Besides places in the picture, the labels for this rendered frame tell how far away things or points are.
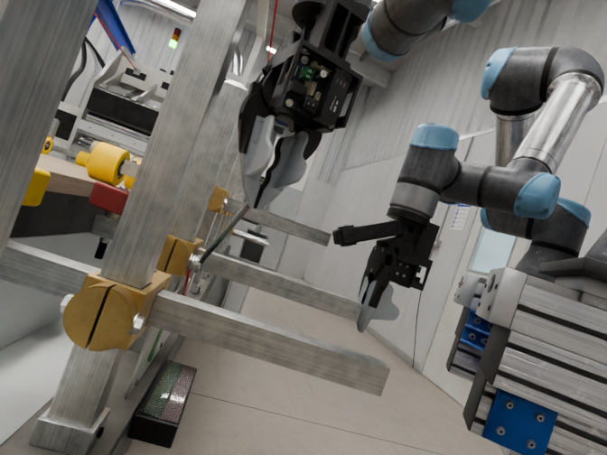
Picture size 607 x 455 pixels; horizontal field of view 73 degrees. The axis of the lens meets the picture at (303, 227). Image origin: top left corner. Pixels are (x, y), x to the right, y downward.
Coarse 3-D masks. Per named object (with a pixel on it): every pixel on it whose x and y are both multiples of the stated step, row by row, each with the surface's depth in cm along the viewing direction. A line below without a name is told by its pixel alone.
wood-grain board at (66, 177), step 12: (48, 156) 158; (48, 168) 61; (60, 168) 78; (72, 168) 112; (84, 168) 185; (60, 180) 59; (72, 180) 63; (84, 180) 67; (96, 180) 85; (60, 192) 60; (72, 192) 64; (84, 192) 69
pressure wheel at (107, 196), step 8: (96, 184) 60; (104, 184) 59; (96, 192) 60; (104, 192) 59; (112, 192) 59; (120, 192) 59; (128, 192) 60; (96, 200) 59; (104, 200) 59; (112, 200) 59; (120, 200) 59; (104, 208) 59; (112, 208) 59; (120, 208) 60; (104, 216) 62; (112, 216) 62; (120, 216) 62; (104, 248) 63; (96, 256) 62
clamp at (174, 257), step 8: (168, 240) 56; (176, 240) 57; (184, 240) 58; (200, 240) 66; (168, 248) 56; (176, 248) 56; (184, 248) 56; (192, 248) 58; (160, 256) 56; (168, 256) 56; (176, 256) 56; (184, 256) 56; (160, 264) 56; (168, 264) 56; (176, 264) 56; (184, 264) 56; (168, 272) 56; (176, 272) 56; (184, 272) 58
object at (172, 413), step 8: (184, 368) 58; (192, 368) 59; (184, 376) 55; (192, 376) 56; (176, 384) 52; (184, 384) 53; (176, 392) 50; (184, 392) 51; (176, 400) 48; (184, 400) 49; (168, 408) 45; (176, 408) 46; (168, 416) 44; (176, 416) 44
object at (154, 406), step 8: (168, 368) 56; (176, 368) 57; (168, 376) 53; (176, 376) 54; (160, 384) 50; (168, 384) 51; (160, 392) 48; (168, 392) 49; (152, 400) 46; (160, 400) 47; (152, 408) 44; (160, 408) 45; (152, 416) 43
